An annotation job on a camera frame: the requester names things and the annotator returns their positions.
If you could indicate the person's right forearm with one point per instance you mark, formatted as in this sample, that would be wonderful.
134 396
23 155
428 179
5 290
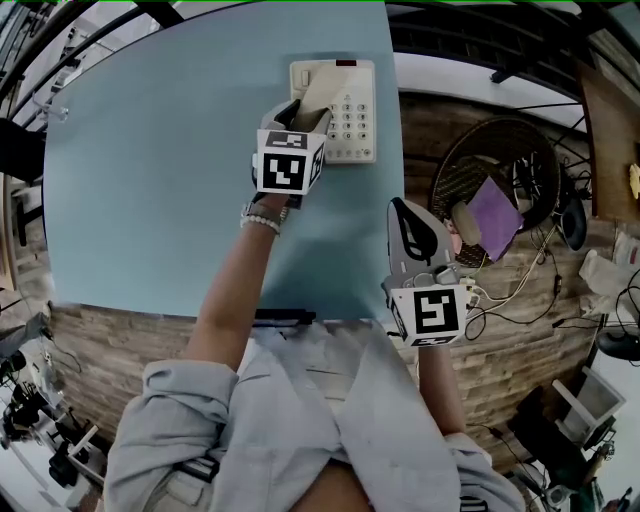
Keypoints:
440 390

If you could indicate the dark wicker chair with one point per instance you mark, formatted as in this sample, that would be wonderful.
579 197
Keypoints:
465 165

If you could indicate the black oval object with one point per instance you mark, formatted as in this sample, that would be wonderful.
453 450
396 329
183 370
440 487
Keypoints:
574 225

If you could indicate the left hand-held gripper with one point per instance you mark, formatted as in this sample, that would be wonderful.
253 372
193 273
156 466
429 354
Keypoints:
282 170

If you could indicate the yellow object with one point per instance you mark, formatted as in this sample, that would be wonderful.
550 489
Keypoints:
635 180

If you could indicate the pink item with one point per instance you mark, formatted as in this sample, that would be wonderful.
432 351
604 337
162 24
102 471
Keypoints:
454 240

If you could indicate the beige telephone handset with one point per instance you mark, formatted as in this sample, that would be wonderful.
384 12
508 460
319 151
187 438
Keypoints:
320 92

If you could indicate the metal link wristband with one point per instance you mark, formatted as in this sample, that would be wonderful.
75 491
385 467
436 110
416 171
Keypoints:
282 212

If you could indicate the black metal railing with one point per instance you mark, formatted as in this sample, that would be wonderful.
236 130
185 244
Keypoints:
500 40

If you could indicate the purple cloth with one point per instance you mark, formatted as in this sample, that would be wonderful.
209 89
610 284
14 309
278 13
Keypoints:
495 215

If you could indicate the small white table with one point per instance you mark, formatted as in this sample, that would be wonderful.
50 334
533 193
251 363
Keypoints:
595 400

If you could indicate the black office chair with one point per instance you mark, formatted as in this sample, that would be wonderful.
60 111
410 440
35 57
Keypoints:
20 150

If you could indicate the white power strip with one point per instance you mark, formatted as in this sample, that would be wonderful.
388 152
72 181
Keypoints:
469 292

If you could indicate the black rectangular device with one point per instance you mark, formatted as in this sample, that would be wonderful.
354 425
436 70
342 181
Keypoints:
285 317

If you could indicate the light grey shirt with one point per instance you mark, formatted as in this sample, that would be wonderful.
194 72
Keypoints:
280 415

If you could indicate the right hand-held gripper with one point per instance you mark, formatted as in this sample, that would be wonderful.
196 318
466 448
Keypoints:
435 312

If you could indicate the person's left forearm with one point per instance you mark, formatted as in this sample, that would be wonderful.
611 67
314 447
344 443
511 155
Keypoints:
230 290

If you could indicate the wooden table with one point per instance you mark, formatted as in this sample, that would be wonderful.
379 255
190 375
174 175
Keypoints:
610 125

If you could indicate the clear plastic clamp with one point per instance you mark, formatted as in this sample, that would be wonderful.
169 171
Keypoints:
52 111

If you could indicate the beige desk telephone base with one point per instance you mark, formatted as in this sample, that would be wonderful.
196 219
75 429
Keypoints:
357 115

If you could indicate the beige roll cushion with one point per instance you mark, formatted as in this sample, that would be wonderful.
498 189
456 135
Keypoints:
466 225

